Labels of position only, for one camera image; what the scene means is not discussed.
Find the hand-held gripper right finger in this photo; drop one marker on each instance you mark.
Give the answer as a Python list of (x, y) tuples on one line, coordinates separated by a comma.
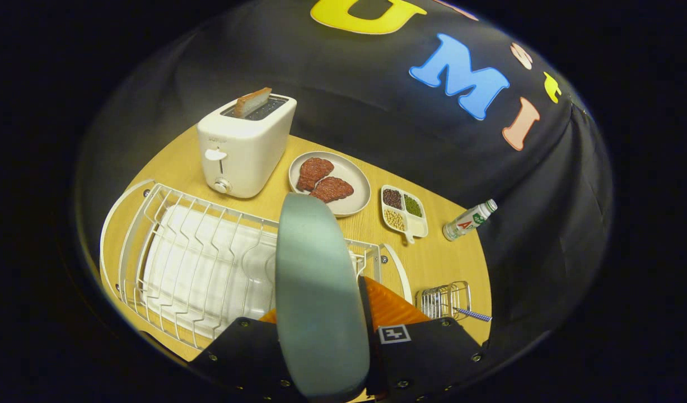
[(369, 313)]

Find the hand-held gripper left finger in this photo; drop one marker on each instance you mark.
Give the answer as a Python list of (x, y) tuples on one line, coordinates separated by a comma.
[(248, 352)]

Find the pale green plate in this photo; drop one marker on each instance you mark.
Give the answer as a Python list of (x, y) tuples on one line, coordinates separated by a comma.
[(321, 302)]

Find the white divided dish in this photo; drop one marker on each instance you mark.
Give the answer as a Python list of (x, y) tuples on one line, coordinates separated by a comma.
[(415, 226)]

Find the beige plate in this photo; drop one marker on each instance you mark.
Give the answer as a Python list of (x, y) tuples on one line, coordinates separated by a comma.
[(351, 176)]

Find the white drip tray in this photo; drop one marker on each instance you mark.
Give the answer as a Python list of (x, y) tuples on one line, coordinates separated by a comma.
[(237, 280)]

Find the pile of yellow beans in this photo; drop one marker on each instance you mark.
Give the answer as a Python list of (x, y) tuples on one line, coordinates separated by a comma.
[(395, 219)]

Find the pile of green beans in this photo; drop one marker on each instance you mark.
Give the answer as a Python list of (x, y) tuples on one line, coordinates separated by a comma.
[(413, 206)]

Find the pile of dark beans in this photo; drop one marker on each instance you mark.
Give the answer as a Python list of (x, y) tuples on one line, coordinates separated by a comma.
[(392, 198)]

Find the red meat patty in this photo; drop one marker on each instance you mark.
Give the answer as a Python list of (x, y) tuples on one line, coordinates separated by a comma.
[(332, 189), (314, 172)]

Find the white green drink bottle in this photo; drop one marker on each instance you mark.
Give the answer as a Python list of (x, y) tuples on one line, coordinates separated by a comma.
[(466, 222)]

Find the white toaster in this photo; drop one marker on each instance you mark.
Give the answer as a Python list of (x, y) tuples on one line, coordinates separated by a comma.
[(248, 151)]

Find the black backdrop cloth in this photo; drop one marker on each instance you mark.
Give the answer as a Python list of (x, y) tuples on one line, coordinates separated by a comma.
[(377, 101)]

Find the toast slice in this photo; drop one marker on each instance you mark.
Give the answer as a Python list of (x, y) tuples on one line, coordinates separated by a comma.
[(252, 102)]

